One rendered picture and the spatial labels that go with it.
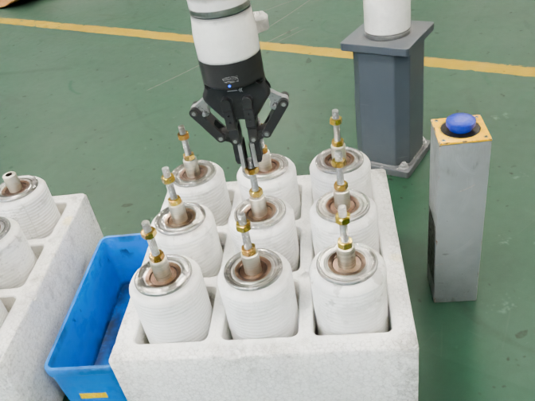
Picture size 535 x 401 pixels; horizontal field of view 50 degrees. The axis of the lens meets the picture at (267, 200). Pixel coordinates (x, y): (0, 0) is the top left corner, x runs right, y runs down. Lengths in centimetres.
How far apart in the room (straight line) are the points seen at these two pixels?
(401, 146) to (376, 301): 62
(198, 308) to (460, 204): 41
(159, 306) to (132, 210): 65
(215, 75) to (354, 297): 31
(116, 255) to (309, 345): 50
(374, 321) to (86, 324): 50
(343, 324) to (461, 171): 28
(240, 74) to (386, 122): 63
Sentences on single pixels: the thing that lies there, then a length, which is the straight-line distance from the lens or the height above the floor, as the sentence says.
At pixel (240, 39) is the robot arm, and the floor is 52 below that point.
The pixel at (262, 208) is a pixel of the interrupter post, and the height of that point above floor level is 26.
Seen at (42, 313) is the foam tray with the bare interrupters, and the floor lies 14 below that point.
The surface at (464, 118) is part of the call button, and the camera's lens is 84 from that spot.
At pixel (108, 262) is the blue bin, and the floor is 8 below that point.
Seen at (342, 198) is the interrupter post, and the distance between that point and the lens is 79.
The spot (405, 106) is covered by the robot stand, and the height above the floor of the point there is 16.
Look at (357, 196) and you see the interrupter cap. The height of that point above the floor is 25.
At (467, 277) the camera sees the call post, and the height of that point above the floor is 6.
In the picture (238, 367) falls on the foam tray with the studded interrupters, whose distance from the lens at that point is 75.
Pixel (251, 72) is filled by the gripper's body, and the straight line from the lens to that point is 68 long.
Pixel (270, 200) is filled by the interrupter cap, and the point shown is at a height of 25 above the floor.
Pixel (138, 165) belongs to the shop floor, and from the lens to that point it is 152.
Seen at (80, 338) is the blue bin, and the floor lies 7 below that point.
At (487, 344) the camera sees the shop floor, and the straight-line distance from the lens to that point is 97.
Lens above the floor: 74
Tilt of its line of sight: 36 degrees down
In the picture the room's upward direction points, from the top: 10 degrees counter-clockwise
